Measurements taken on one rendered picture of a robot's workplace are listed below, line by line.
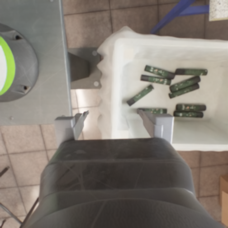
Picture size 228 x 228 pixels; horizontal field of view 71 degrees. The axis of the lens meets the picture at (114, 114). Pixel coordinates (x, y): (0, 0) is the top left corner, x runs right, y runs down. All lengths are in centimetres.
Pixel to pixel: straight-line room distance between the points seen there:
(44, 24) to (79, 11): 98
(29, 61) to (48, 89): 6
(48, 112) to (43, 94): 4
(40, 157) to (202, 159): 143
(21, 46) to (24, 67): 4
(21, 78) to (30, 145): 124
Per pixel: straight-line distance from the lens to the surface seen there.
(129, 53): 60
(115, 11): 132
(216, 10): 62
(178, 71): 85
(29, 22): 38
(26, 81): 35
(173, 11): 90
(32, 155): 159
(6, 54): 30
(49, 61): 36
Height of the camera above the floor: 126
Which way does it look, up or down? 75 degrees down
